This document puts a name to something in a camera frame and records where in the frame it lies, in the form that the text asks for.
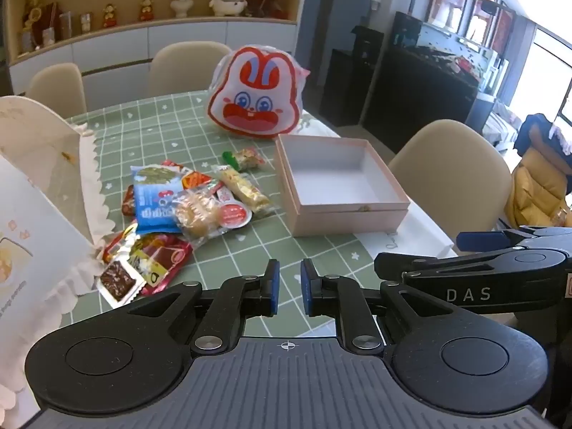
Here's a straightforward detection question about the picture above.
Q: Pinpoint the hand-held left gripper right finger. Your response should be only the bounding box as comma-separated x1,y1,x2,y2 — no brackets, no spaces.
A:
300,258,450,357

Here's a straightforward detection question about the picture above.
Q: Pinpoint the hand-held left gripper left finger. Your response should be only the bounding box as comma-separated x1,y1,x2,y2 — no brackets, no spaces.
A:
129,259,281,355

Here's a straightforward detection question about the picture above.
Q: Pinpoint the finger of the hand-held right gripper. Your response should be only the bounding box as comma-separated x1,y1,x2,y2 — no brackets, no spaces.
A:
456,229,523,252
374,248,514,283

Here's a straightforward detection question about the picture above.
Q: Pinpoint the pink cardboard box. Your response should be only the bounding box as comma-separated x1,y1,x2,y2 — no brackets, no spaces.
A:
274,134,411,237

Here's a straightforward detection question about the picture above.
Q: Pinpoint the round red-lid jelly cup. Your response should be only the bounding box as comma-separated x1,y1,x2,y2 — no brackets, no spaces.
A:
217,188,253,228

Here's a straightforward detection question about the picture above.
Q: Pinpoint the clear pastry packet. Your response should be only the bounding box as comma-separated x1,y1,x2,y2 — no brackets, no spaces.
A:
172,185,224,248

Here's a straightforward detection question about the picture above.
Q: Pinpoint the long yellow snack packet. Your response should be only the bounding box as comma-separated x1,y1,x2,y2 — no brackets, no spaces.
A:
212,165,273,214

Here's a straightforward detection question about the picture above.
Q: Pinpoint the large red brown packet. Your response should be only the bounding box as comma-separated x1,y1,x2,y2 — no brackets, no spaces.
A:
127,232,194,298

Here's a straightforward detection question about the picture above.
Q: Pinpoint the green yellow candy packet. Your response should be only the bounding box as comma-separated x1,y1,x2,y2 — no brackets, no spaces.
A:
222,147,265,173

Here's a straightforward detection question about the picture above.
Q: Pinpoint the red orange snack packet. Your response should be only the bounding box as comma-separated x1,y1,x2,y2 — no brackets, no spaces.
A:
181,170,215,191

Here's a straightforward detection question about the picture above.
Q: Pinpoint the blue snack packet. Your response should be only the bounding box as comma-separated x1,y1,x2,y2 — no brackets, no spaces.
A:
130,163,191,235

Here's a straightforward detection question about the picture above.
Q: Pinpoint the brown chocolate packet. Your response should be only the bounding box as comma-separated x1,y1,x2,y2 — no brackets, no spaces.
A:
95,259,144,309

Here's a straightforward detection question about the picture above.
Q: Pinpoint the red gold foil packet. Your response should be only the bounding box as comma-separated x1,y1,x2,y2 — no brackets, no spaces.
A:
100,223,139,264

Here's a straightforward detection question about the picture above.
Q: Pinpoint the beige chair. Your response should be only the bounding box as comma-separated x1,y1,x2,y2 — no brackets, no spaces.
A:
147,41,232,98
24,63,88,119
388,119,514,244

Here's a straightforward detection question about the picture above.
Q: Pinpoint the yellow puffer jacket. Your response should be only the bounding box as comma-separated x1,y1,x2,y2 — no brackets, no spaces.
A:
505,147,572,228

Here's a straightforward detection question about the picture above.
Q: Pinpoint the blue garment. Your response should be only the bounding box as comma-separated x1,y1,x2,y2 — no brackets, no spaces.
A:
513,114,572,157

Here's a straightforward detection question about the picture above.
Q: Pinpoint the dark fish tank stand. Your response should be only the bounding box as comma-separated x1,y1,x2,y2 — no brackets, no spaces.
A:
362,47,481,153

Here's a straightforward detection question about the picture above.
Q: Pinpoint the green checkered tablecloth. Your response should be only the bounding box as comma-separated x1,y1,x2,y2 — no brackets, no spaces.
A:
58,92,389,336

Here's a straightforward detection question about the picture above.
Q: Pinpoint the rabbit face bag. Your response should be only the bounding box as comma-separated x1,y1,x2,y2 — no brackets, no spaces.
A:
206,45,311,139

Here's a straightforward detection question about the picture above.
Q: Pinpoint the glass fish tank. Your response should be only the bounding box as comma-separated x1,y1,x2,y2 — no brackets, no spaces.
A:
393,0,510,94

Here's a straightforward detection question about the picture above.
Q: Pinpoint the black cabinet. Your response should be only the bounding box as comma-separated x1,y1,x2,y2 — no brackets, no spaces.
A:
319,24,386,128

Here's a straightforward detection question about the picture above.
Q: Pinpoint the white printed paper bag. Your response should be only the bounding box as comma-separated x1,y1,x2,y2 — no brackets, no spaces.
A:
0,152,97,394

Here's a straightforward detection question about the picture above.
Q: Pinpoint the white lace food cover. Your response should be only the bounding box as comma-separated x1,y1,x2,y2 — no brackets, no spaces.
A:
0,96,114,309

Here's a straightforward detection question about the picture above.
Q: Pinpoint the white wooden shelf cabinet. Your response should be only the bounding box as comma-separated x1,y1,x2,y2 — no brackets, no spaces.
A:
4,0,311,99

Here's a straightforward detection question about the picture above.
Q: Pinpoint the gold red ornament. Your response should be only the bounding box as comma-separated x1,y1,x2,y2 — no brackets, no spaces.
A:
21,0,61,52

